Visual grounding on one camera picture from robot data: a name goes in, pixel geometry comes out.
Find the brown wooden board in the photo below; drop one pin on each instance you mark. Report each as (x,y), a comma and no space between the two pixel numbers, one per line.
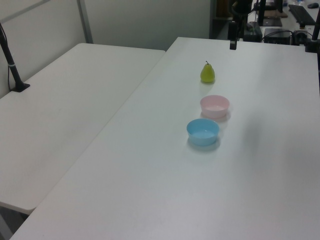
(276,13)

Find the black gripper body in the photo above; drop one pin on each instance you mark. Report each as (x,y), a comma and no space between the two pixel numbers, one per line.
(232,31)

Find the grey partition frame post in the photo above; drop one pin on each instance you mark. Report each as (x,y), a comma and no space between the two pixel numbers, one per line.
(85,22)

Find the black electronics box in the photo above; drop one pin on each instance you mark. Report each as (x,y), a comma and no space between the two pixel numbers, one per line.
(277,35)

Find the black monitor stand pole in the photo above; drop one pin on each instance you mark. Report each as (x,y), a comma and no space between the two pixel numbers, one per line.
(261,11)

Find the black keyboard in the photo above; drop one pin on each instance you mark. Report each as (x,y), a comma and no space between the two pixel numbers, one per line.
(302,14)

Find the black pole with clamp joint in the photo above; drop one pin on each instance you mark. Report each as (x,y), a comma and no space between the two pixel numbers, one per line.
(313,37)

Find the green pear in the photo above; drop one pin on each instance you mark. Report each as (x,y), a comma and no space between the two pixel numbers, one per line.
(207,74)

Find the small camera on mount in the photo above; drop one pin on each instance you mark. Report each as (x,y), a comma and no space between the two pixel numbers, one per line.
(300,35)

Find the dark device with green top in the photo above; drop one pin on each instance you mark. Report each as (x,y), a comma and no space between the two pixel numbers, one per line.
(253,31)

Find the pink plastic bowl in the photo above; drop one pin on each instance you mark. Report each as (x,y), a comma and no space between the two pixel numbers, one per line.
(214,108)

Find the black camera pole with clamp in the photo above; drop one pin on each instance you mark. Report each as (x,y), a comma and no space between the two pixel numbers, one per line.
(11,66)

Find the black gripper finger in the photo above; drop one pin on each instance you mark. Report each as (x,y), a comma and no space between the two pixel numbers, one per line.
(234,45)
(231,45)

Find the black flat laptop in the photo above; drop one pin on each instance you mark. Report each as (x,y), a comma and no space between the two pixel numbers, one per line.
(272,22)

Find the blue plastic bowl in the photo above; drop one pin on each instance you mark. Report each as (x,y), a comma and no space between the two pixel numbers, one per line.
(202,133)

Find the black computer mouse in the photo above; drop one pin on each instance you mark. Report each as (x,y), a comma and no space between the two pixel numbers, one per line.
(312,5)

